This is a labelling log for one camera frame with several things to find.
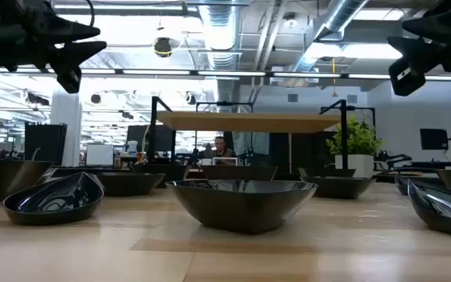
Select white laptop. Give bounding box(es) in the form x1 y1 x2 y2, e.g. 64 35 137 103
211 156 239 167

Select yellow hanging cord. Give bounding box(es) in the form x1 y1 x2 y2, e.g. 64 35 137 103
330 57 339 98

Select black monitor on stand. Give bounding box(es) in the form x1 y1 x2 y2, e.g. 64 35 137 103
420 128 449 151

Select green plant in white pot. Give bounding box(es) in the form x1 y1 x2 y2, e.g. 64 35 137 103
326 115 384 178

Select white board panel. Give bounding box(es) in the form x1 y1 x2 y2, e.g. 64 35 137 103
85 143 115 167

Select black ceiling speaker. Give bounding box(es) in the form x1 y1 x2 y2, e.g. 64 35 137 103
153 36 173 59

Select black robot work table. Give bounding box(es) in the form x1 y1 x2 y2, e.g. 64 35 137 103
373 150 451 172

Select black teardrop mini plate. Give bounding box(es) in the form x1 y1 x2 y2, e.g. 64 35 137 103
2 171 105 226

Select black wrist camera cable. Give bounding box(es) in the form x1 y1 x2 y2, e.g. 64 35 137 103
84 0 96 28

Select long ceiling light strip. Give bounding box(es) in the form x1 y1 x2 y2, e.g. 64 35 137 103
0 67 451 82

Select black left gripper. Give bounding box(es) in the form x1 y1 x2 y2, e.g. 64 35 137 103
0 0 107 95

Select person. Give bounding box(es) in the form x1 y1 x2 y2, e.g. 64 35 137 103
212 136 237 160

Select small wooden shelf black legs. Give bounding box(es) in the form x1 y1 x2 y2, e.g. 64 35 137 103
146 96 376 170

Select silver spiral air duct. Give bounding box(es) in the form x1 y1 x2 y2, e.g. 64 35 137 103
198 0 239 103

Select black leaf-shaped mini plate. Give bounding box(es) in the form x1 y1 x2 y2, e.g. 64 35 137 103
95 172 167 197
165 179 319 235
395 174 446 196
407 179 451 240
301 175 376 200

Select black partition panel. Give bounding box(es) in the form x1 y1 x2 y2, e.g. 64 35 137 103
24 122 68 166

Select black computer monitor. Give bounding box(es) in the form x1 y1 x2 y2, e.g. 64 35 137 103
126 125 177 154

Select black ceiling projector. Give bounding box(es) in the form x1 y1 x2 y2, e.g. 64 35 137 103
25 92 50 107

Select white building column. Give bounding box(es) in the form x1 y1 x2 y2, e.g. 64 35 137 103
50 88 83 168

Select white ceiling light panel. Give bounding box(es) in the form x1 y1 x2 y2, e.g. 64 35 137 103
315 42 402 60

